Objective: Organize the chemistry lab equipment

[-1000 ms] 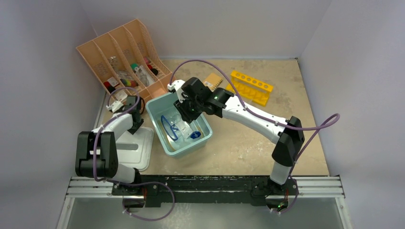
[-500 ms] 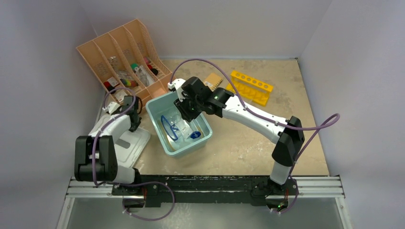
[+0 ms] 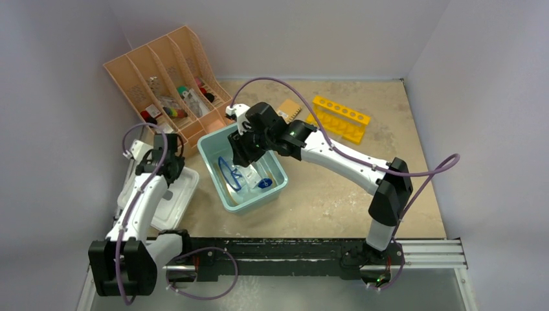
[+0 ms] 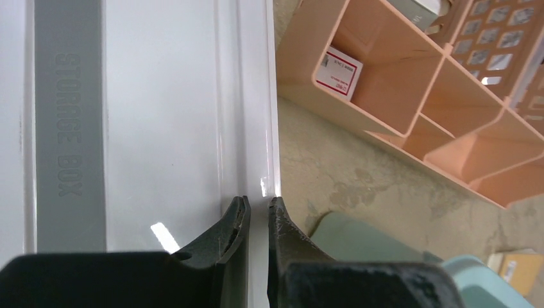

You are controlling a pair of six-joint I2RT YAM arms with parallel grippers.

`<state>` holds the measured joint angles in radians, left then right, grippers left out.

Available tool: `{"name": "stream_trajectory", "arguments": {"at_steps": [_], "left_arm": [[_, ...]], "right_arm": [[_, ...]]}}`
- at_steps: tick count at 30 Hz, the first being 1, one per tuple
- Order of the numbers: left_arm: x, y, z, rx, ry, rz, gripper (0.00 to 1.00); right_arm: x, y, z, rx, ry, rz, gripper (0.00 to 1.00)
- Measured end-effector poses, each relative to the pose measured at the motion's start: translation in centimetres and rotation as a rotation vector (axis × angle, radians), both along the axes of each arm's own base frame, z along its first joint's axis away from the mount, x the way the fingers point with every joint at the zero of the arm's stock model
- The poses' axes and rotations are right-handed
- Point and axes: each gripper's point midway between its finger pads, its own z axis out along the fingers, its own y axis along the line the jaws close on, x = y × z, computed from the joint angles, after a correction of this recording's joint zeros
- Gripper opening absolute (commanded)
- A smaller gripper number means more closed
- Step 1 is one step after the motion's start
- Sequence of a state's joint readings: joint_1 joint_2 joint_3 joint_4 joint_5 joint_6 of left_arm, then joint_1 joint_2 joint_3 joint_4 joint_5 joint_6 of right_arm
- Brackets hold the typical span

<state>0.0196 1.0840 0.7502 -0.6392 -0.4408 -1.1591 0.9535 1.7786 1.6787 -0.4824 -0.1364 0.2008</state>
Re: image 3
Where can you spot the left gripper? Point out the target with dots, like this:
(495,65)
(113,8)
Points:
(179,161)

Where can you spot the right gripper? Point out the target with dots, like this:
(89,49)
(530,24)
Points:
(243,156)

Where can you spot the white bin lid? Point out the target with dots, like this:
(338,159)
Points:
(175,201)

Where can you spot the white label packet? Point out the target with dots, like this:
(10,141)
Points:
(250,175)

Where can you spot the blue safety glasses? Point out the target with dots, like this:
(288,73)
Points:
(232,176)

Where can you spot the teal plastic bin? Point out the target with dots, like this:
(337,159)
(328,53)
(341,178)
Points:
(216,144)

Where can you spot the tan rubber tubing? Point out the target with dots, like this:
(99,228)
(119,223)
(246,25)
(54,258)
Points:
(241,197)

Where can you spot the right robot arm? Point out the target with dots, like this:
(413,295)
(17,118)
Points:
(386,181)

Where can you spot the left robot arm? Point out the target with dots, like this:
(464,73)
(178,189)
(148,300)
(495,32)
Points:
(137,214)

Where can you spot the yellow spiral notebook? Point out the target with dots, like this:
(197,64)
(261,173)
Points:
(288,110)

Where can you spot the peach desk file organizer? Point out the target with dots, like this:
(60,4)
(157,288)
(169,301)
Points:
(169,80)

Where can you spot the yellow test tube rack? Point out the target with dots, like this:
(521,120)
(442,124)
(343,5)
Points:
(341,120)

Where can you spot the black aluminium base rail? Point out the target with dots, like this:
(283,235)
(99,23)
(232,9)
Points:
(346,258)

